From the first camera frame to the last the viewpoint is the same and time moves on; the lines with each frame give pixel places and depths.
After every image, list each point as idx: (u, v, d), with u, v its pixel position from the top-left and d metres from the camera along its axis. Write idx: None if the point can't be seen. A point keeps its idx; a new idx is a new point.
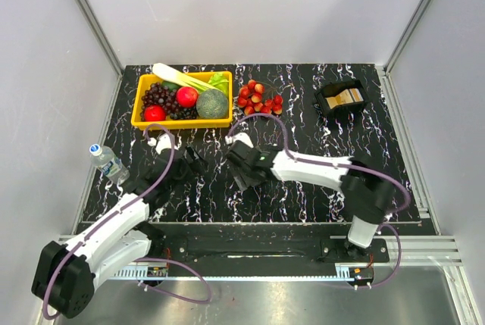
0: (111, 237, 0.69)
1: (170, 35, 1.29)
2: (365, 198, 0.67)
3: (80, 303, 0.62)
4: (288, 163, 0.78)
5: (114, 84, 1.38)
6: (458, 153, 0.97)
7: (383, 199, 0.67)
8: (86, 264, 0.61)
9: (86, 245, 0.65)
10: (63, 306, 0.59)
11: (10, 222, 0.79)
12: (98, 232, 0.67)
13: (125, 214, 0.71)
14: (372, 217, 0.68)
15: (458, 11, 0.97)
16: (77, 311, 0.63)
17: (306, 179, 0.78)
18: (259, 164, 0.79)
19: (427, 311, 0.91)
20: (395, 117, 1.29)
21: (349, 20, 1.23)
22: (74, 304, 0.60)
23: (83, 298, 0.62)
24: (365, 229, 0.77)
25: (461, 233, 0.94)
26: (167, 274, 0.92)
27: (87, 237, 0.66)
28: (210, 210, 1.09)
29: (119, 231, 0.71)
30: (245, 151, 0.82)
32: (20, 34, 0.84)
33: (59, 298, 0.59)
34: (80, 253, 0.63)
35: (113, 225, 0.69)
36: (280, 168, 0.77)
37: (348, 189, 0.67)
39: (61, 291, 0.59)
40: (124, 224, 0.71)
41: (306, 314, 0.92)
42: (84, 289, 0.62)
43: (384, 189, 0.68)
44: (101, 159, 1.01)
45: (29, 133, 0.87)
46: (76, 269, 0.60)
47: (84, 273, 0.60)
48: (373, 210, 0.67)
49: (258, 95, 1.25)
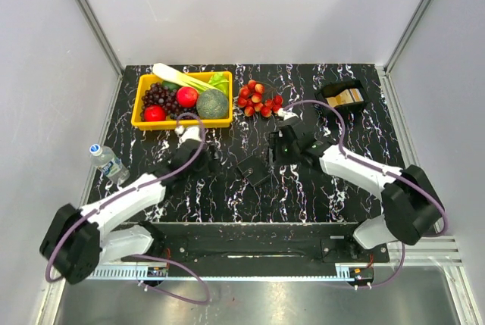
0: (123, 210, 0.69)
1: (170, 35, 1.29)
2: (407, 212, 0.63)
3: (82, 271, 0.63)
4: (335, 157, 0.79)
5: (114, 83, 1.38)
6: (458, 153, 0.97)
7: (422, 221, 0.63)
8: (97, 235, 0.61)
9: (100, 214, 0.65)
10: (67, 271, 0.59)
11: (10, 222, 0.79)
12: (114, 204, 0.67)
13: (141, 193, 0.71)
14: (405, 233, 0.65)
15: (458, 12, 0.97)
16: (78, 279, 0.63)
17: (348, 174, 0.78)
18: (310, 150, 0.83)
19: (427, 312, 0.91)
20: (395, 117, 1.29)
21: (349, 20, 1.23)
22: (78, 272, 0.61)
23: (86, 267, 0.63)
24: (377, 237, 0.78)
25: (461, 233, 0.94)
26: (167, 274, 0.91)
27: (101, 207, 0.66)
28: (210, 210, 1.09)
29: (133, 206, 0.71)
30: (300, 132, 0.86)
32: (20, 34, 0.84)
33: (65, 262, 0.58)
34: (93, 220, 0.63)
35: (128, 201, 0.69)
36: (327, 159, 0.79)
37: (391, 198, 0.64)
39: (67, 256, 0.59)
40: (139, 201, 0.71)
41: (306, 314, 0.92)
42: (89, 258, 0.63)
43: (427, 212, 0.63)
44: (101, 159, 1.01)
45: (29, 134, 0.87)
46: (86, 235, 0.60)
47: (92, 241, 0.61)
48: (409, 226, 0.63)
49: (258, 95, 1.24)
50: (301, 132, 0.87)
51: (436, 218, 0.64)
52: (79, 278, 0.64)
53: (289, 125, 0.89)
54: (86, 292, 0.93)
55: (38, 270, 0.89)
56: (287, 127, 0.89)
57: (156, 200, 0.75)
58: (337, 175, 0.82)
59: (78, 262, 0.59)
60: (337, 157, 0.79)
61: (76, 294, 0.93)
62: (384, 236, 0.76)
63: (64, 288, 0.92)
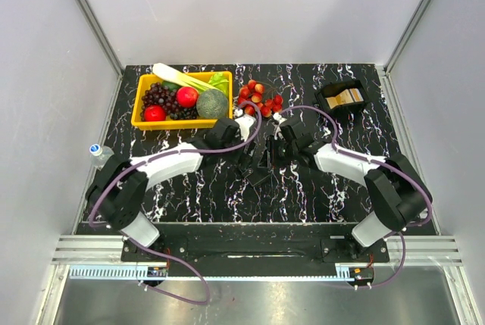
0: (164, 170, 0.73)
1: (170, 35, 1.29)
2: (390, 198, 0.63)
3: (125, 219, 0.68)
4: (326, 151, 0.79)
5: (114, 83, 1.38)
6: (457, 152, 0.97)
7: (407, 209, 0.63)
8: (145, 184, 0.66)
9: (147, 167, 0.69)
10: (111, 216, 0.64)
11: (10, 222, 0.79)
12: (160, 160, 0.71)
13: (182, 157, 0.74)
14: (391, 220, 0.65)
15: (458, 11, 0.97)
16: (120, 226, 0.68)
17: (339, 169, 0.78)
18: (306, 150, 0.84)
19: (427, 312, 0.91)
20: (395, 117, 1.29)
21: (349, 20, 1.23)
22: (121, 217, 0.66)
23: (129, 214, 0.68)
24: (373, 230, 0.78)
25: (461, 233, 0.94)
26: (167, 274, 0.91)
27: (150, 160, 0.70)
28: (210, 210, 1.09)
29: (171, 168, 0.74)
30: (299, 132, 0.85)
32: (20, 34, 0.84)
33: (111, 207, 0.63)
34: (142, 170, 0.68)
35: (170, 161, 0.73)
36: (320, 155, 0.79)
37: (374, 183, 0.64)
39: (114, 202, 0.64)
40: (177, 164, 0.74)
41: (306, 314, 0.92)
42: (133, 207, 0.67)
43: (412, 200, 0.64)
44: (101, 159, 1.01)
45: (29, 134, 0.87)
46: (135, 182, 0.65)
47: (140, 189, 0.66)
48: (392, 214, 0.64)
49: (258, 95, 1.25)
50: (299, 131, 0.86)
51: (420, 205, 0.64)
52: (121, 225, 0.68)
53: (289, 125, 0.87)
54: (87, 292, 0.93)
55: (39, 270, 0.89)
56: (286, 127, 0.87)
57: (192, 168, 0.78)
58: (330, 170, 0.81)
59: (124, 207, 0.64)
60: (328, 151, 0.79)
61: (76, 294, 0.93)
62: (378, 229, 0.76)
63: (64, 288, 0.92)
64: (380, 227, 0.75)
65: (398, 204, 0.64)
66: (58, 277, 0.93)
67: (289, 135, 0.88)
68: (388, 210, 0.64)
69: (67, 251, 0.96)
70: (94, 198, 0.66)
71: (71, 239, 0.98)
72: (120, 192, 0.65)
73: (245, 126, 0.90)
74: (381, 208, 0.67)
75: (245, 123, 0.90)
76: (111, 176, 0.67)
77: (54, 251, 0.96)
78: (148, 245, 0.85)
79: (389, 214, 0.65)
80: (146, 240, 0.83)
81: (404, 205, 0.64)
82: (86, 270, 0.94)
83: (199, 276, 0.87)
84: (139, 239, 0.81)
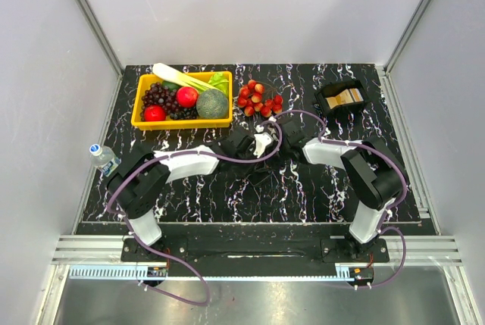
0: (182, 167, 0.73)
1: (170, 35, 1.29)
2: (366, 176, 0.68)
3: (141, 208, 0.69)
4: (313, 142, 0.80)
5: (114, 83, 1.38)
6: (457, 152, 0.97)
7: (384, 187, 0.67)
8: (165, 176, 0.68)
9: (169, 161, 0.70)
10: (127, 204, 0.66)
11: (10, 223, 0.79)
12: (181, 157, 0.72)
13: (199, 157, 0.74)
14: (370, 198, 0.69)
15: (458, 11, 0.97)
16: (135, 214, 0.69)
17: (324, 157, 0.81)
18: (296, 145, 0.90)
19: (427, 312, 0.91)
20: (395, 117, 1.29)
21: (349, 21, 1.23)
22: (138, 206, 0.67)
23: (145, 204, 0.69)
24: (364, 222, 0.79)
25: (461, 233, 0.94)
26: (167, 274, 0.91)
27: (173, 155, 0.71)
28: (210, 210, 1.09)
29: (189, 167, 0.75)
30: (290, 129, 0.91)
32: (20, 34, 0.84)
33: (128, 196, 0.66)
34: (164, 164, 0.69)
35: (189, 160, 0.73)
36: (307, 146, 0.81)
37: (350, 163, 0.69)
39: (132, 192, 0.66)
40: (195, 164, 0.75)
41: (306, 314, 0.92)
42: (151, 197, 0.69)
43: (389, 179, 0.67)
44: (101, 159, 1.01)
45: (29, 134, 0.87)
46: (158, 173, 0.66)
47: (161, 179, 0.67)
48: (370, 190, 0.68)
49: (258, 95, 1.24)
50: (291, 129, 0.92)
51: (397, 185, 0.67)
52: (137, 214, 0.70)
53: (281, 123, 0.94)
54: (87, 292, 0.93)
55: (38, 270, 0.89)
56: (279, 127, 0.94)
57: (207, 170, 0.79)
58: (319, 160, 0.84)
59: (144, 195, 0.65)
60: (315, 142, 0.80)
61: (76, 295, 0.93)
62: (365, 217, 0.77)
63: (64, 288, 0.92)
64: (367, 214, 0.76)
65: (374, 181, 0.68)
66: (58, 277, 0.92)
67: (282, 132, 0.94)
68: (367, 189, 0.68)
69: (67, 252, 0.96)
70: (113, 185, 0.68)
71: (71, 239, 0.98)
72: (141, 182, 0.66)
73: (263, 143, 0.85)
74: (361, 189, 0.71)
75: (262, 141, 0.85)
76: (132, 167, 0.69)
77: (54, 251, 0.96)
78: (151, 242, 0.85)
79: (367, 192, 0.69)
80: (148, 239, 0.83)
81: (380, 183, 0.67)
82: (85, 270, 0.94)
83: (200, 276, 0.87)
84: (142, 235, 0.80)
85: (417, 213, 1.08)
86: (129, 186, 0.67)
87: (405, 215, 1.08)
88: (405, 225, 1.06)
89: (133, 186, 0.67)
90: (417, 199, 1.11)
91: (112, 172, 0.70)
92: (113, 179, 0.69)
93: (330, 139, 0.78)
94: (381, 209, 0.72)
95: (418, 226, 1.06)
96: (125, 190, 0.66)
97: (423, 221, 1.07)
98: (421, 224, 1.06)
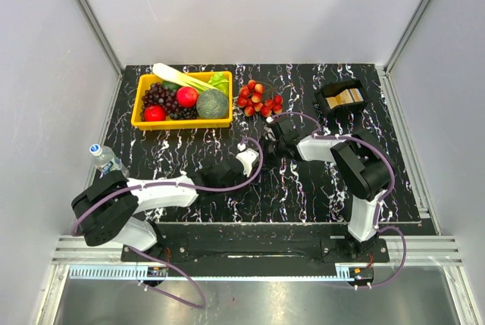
0: (159, 198, 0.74)
1: (170, 35, 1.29)
2: (354, 167, 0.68)
3: (102, 237, 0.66)
4: (307, 139, 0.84)
5: (114, 84, 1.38)
6: (457, 152, 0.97)
7: (374, 178, 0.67)
8: (133, 207, 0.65)
9: (142, 192, 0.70)
10: (89, 231, 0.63)
11: (10, 222, 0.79)
12: (156, 189, 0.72)
13: (177, 189, 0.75)
14: (359, 189, 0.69)
15: (458, 11, 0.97)
16: (95, 242, 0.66)
17: (318, 154, 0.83)
18: (293, 143, 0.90)
19: (427, 313, 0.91)
20: (395, 117, 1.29)
21: (349, 21, 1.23)
22: (99, 235, 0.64)
23: (108, 234, 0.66)
24: (360, 217, 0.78)
25: (461, 232, 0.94)
26: (167, 274, 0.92)
27: (145, 185, 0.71)
28: (210, 210, 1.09)
29: (167, 198, 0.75)
30: (286, 128, 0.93)
32: (20, 34, 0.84)
33: (91, 223, 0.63)
34: (135, 195, 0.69)
35: (166, 192, 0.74)
36: (301, 144, 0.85)
37: (339, 154, 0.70)
39: (95, 220, 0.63)
40: (173, 196, 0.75)
41: (305, 313, 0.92)
42: (114, 228, 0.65)
43: (379, 171, 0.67)
44: (101, 159, 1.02)
45: (29, 134, 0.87)
46: (124, 204, 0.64)
47: (127, 212, 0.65)
48: (358, 181, 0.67)
49: (258, 95, 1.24)
50: (287, 128, 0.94)
51: (385, 177, 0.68)
52: (98, 242, 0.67)
53: (277, 122, 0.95)
54: (87, 292, 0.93)
55: (38, 269, 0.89)
56: (274, 126, 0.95)
57: (185, 202, 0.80)
58: (313, 157, 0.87)
59: (106, 225, 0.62)
60: (308, 139, 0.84)
61: (76, 295, 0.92)
62: (360, 211, 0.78)
63: (64, 288, 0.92)
64: (362, 207, 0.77)
65: (363, 171, 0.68)
66: (58, 277, 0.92)
67: (277, 133, 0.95)
68: (355, 179, 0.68)
69: (67, 252, 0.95)
70: (79, 207, 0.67)
71: (71, 239, 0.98)
72: (107, 211, 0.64)
73: (248, 160, 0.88)
74: (350, 181, 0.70)
75: (247, 158, 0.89)
76: (101, 192, 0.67)
77: (54, 251, 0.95)
78: (144, 249, 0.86)
79: (356, 182, 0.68)
80: (141, 245, 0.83)
81: (370, 174, 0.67)
82: (85, 270, 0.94)
83: (186, 276, 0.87)
84: (135, 243, 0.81)
85: (417, 213, 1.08)
86: (95, 213, 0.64)
87: (405, 215, 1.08)
88: (405, 225, 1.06)
89: (99, 212, 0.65)
90: (417, 199, 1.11)
91: (81, 193, 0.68)
92: (80, 201, 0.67)
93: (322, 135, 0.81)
94: (373, 201, 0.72)
95: (418, 226, 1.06)
96: (89, 216, 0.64)
97: (423, 221, 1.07)
98: (421, 224, 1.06)
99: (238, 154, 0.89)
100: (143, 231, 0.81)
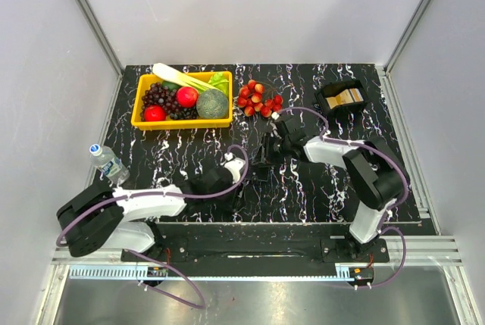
0: (146, 208, 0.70)
1: (170, 35, 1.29)
2: (367, 176, 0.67)
3: (86, 248, 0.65)
4: (315, 141, 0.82)
5: (114, 84, 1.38)
6: (457, 152, 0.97)
7: (386, 189, 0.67)
8: (117, 217, 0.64)
9: (128, 201, 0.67)
10: (73, 242, 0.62)
11: (10, 221, 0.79)
12: (143, 198, 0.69)
13: (165, 198, 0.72)
14: (370, 199, 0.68)
15: (458, 11, 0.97)
16: (79, 253, 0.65)
17: (326, 157, 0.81)
18: (298, 143, 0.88)
19: (427, 313, 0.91)
20: (395, 117, 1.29)
21: (349, 21, 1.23)
22: (83, 246, 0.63)
23: (93, 245, 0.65)
24: (364, 222, 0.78)
25: (461, 232, 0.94)
26: (167, 274, 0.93)
27: (132, 195, 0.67)
28: (210, 210, 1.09)
29: (154, 208, 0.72)
30: (292, 127, 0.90)
32: (20, 34, 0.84)
33: (74, 234, 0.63)
34: (120, 205, 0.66)
35: (154, 201, 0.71)
36: (310, 145, 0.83)
37: (352, 163, 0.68)
39: (79, 232, 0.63)
40: (161, 206, 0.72)
41: (306, 313, 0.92)
42: (98, 239, 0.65)
43: (392, 181, 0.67)
44: (101, 159, 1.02)
45: (30, 134, 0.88)
46: (108, 216, 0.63)
47: (111, 224, 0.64)
48: (370, 191, 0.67)
49: (258, 95, 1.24)
50: (293, 126, 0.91)
51: (398, 187, 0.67)
52: (83, 253, 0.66)
53: (283, 120, 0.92)
54: (87, 291, 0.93)
55: (38, 269, 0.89)
56: (280, 123, 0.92)
57: (172, 212, 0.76)
58: (320, 160, 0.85)
59: (89, 236, 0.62)
60: (317, 141, 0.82)
61: (76, 294, 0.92)
62: (365, 217, 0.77)
63: (64, 288, 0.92)
64: (367, 214, 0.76)
65: (375, 182, 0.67)
66: (58, 277, 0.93)
67: (283, 131, 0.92)
68: (367, 189, 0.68)
69: (67, 251, 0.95)
70: (65, 217, 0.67)
71: None
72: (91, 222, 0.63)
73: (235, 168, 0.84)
74: (361, 189, 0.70)
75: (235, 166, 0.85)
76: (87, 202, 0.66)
77: (54, 251, 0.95)
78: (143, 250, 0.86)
79: (367, 192, 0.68)
80: (139, 246, 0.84)
81: (382, 184, 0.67)
82: (85, 270, 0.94)
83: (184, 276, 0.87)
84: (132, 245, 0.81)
85: (417, 213, 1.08)
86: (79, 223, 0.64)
87: (405, 216, 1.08)
88: (405, 225, 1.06)
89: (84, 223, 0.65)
90: (417, 199, 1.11)
91: (67, 204, 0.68)
92: (65, 212, 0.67)
93: (332, 138, 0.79)
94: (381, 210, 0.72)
95: (418, 226, 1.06)
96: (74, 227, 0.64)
97: (423, 221, 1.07)
98: (421, 224, 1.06)
99: (226, 164, 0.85)
100: (137, 234, 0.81)
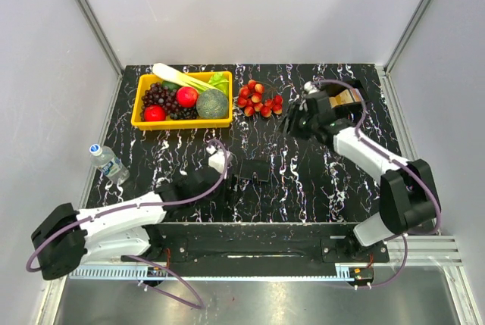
0: (118, 225, 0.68)
1: (170, 35, 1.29)
2: (399, 204, 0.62)
3: (61, 271, 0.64)
4: (350, 135, 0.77)
5: (114, 84, 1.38)
6: (457, 152, 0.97)
7: (414, 219, 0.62)
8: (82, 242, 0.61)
9: (94, 222, 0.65)
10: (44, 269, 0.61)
11: (10, 222, 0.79)
12: (113, 214, 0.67)
13: (139, 211, 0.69)
14: (393, 225, 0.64)
15: (458, 11, 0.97)
16: (55, 276, 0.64)
17: (355, 157, 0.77)
18: (326, 127, 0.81)
19: (427, 313, 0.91)
20: (395, 117, 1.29)
21: (349, 21, 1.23)
22: (56, 270, 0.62)
23: (67, 267, 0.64)
24: (376, 231, 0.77)
25: (461, 232, 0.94)
26: (167, 274, 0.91)
27: (98, 216, 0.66)
28: (210, 210, 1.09)
29: (128, 223, 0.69)
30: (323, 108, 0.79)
32: (20, 34, 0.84)
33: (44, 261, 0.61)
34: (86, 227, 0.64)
35: (125, 217, 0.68)
36: (341, 138, 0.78)
37: (388, 187, 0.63)
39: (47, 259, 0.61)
40: (136, 220, 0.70)
41: (306, 313, 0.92)
42: (70, 261, 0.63)
43: (421, 212, 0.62)
44: (101, 159, 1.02)
45: (30, 134, 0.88)
46: (70, 242, 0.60)
47: (76, 248, 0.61)
48: (398, 218, 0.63)
49: (258, 95, 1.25)
50: (325, 107, 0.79)
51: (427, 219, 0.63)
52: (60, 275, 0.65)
53: (314, 98, 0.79)
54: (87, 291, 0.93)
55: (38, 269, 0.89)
56: (310, 101, 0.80)
57: (154, 221, 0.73)
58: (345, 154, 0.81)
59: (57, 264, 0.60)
60: (350, 136, 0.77)
61: (76, 294, 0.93)
62: (381, 231, 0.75)
63: (64, 288, 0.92)
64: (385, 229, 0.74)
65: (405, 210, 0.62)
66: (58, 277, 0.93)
67: (311, 109, 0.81)
68: (394, 216, 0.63)
69: None
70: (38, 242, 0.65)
71: None
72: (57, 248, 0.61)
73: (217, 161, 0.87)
74: (387, 213, 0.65)
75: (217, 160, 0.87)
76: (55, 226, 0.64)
77: None
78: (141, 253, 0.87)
79: (393, 218, 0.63)
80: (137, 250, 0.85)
81: (411, 214, 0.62)
82: (85, 270, 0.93)
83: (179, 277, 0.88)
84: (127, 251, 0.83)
85: None
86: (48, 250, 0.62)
87: None
88: None
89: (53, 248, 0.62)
90: None
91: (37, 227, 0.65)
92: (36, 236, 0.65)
93: (371, 142, 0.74)
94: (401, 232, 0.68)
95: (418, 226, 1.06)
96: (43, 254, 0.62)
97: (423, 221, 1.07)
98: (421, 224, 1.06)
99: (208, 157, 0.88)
100: (128, 242, 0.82)
